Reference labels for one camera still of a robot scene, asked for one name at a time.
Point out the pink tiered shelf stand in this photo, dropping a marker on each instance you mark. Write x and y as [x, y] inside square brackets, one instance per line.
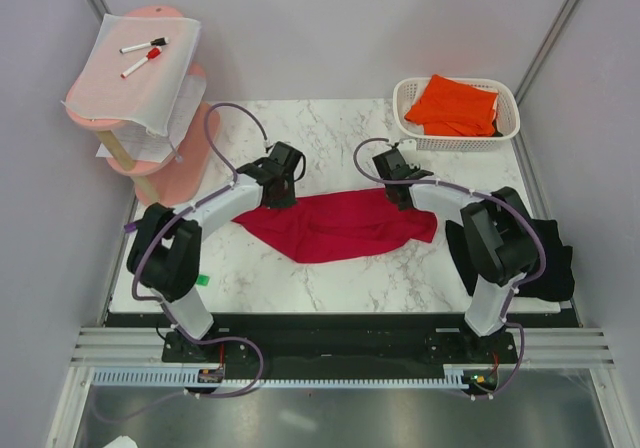
[174, 180]

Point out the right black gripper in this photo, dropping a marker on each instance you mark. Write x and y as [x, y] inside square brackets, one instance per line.
[415, 167]

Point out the black folded t shirt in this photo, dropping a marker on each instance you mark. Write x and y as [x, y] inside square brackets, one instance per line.
[557, 284]

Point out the red t shirt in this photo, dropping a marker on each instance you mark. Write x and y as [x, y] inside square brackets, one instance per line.
[338, 226]

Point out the white paper sheets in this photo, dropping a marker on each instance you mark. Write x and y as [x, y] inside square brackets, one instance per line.
[145, 147]

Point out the black capped whiteboard marker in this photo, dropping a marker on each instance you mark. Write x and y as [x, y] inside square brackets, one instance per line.
[158, 42]

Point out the white slotted cable duct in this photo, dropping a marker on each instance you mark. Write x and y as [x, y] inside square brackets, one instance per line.
[191, 377]

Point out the white mesh cloth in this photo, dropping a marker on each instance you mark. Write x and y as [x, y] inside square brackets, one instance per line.
[148, 95]

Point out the red capped whiteboard marker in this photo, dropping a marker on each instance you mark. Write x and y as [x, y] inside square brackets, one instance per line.
[151, 54]

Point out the green capped marker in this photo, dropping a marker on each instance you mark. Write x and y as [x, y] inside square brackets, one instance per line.
[203, 280]

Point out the crumpled white paper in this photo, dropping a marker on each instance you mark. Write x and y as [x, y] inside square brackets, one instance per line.
[122, 442]

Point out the white plastic basket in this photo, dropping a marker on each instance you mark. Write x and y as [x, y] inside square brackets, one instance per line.
[508, 122]

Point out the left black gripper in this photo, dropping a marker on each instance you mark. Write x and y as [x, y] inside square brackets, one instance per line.
[288, 201]

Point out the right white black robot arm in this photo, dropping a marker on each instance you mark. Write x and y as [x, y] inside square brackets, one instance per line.
[489, 235]

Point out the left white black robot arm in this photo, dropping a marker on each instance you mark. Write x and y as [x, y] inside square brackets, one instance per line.
[166, 251]

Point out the orange t shirt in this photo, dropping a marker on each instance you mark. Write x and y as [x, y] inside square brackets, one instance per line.
[450, 108]

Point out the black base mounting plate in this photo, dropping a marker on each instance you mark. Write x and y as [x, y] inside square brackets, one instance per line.
[345, 346]

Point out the aluminium frame rail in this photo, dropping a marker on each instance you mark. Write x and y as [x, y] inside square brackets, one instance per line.
[545, 348]

